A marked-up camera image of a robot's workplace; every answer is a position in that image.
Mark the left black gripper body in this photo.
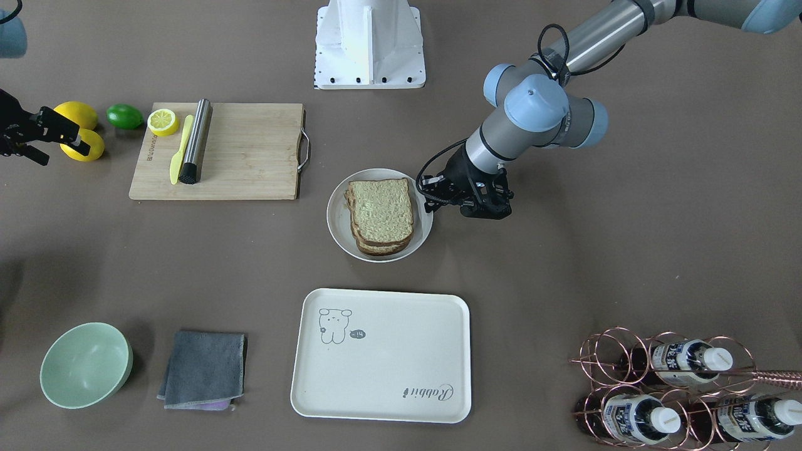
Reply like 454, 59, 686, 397
439, 145, 502, 202

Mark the plain bread slice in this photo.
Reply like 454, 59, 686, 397
348, 179, 415, 247

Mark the bread slice with egg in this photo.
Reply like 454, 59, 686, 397
344, 188, 414, 256

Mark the white round plate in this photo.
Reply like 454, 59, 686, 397
326, 168, 434, 263

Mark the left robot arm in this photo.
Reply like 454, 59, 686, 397
415, 1, 801, 220

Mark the cream rabbit tray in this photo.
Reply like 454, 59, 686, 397
290, 288, 472, 423

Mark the wooden cutting board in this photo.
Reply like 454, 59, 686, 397
129, 103, 305, 200

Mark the yellow plastic knife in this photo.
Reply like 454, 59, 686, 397
169, 115, 194, 185

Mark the tea bottle one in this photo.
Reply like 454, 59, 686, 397
614, 339, 734, 389

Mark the tea bottle two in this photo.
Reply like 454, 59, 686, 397
572, 387, 682, 447

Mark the half lemon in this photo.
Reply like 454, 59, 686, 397
147, 108, 179, 137

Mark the grey folded cloth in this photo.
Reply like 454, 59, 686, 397
157, 330, 248, 411

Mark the green lime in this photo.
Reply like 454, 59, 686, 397
106, 103, 144, 130

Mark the yellow lemon far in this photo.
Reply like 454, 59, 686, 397
60, 129, 106, 163

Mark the yellow lemon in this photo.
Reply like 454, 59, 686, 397
53, 101, 98, 130
60, 129, 106, 163

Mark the tea bottle three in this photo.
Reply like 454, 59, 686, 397
687, 394, 801, 443

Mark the yellow lemon near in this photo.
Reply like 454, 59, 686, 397
53, 101, 98, 130

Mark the mint green bowl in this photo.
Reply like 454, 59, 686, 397
39, 322, 133, 409

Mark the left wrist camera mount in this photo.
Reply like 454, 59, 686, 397
459, 168, 514, 220

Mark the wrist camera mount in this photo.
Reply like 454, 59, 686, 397
459, 168, 514, 220
1, 90, 91, 166

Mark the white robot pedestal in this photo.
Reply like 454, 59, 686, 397
313, 1, 427, 90

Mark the copper wire bottle rack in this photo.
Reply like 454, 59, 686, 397
573, 326, 800, 450

